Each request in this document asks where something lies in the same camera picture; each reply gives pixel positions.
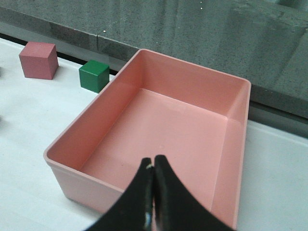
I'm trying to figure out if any pink wooden cube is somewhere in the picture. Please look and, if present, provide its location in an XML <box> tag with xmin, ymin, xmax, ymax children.
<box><xmin>19</xmin><ymin>41</ymin><xmax>59</xmax><ymax>80</ymax></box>

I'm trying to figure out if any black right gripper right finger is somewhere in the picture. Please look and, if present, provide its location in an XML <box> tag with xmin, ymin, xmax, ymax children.
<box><xmin>154</xmin><ymin>155</ymin><xmax>232</xmax><ymax>231</ymax></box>

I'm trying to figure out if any pink plastic bin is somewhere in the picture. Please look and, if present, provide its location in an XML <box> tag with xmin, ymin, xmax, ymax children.
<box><xmin>44</xmin><ymin>49</ymin><xmax>251</xmax><ymax>228</ymax></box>

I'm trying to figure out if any green wooden cube near bin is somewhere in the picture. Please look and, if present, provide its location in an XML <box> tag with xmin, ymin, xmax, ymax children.
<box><xmin>78</xmin><ymin>60</ymin><xmax>109</xmax><ymax>93</ymax></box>

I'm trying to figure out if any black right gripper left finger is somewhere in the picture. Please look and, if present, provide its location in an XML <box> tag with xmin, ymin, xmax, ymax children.
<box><xmin>87</xmin><ymin>158</ymin><xmax>154</xmax><ymax>231</ymax></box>

